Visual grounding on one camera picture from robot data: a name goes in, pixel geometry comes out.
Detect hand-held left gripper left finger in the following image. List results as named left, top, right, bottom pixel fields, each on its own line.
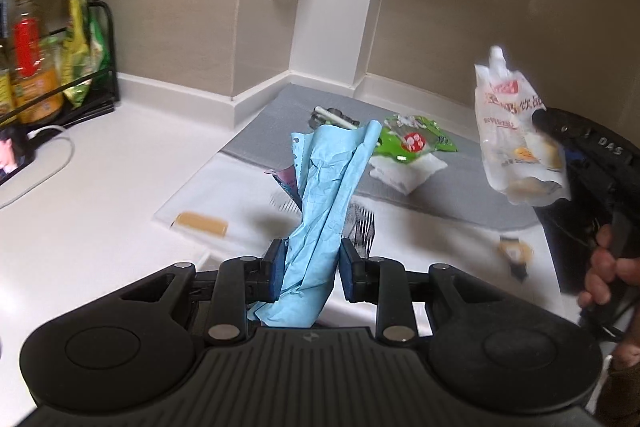
left=120, top=238, right=287, bottom=345

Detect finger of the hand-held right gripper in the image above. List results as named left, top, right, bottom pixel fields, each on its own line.
left=531, top=108, right=576, bottom=148

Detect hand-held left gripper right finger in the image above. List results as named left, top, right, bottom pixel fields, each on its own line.
left=340, top=238, right=503, bottom=344

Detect white spout pouch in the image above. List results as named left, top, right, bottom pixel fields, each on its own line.
left=474, top=46, right=571, bottom=206

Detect light blue paper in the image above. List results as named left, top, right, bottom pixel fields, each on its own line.
left=247, top=119, right=383, bottom=328

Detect white tissue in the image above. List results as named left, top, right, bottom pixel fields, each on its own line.
left=369, top=152, right=448, bottom=195

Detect green printed wrapper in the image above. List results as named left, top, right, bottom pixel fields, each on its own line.
left=372, top=114, right=459, bottom=162

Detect person's right forearm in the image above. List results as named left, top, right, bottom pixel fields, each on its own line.
left=595, top=307, right=640, bottom=427

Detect person's right hand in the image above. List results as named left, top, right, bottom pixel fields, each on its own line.
left=579, top=224, right=640, bottom=308

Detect black stove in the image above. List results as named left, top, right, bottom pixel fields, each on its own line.
left=535, top=199, right=608, bottom=298

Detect tan flat piece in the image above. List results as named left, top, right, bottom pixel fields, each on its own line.
left=175, top=211, right=230, bottom=238

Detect translucent plastic sheet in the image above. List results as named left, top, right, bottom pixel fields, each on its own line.
left=151, top=151, right=561, bottom=338

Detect pink wrapper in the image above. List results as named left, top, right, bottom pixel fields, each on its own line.
left=272, top=164, right=306, bottom=208

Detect small yellow black scrap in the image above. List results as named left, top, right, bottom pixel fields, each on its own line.
left=497, top=236, right=534, bottom=283

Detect grey counter mat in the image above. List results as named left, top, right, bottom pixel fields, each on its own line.
left=221, top=84, right=543, bottom=233

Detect black and white marker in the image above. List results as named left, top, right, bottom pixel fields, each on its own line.
left=309, top=105, right=360, bottom=130

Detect green snack packet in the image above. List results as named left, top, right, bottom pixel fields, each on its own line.
left=82, top=4, right=112, bottom=88

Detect yellow snack packet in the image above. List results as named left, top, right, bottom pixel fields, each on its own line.
left=60, top=0, right=96, bottom=108

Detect red label oil bottle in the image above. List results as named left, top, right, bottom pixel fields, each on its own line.
left=12, top=0, right=66, bottom=124

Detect white cable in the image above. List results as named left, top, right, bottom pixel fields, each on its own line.
left=0, top=124, right=76, bottom=210

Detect black wire spice rack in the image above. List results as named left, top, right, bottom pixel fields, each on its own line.
left=0, top=0, right=121, bottom=130

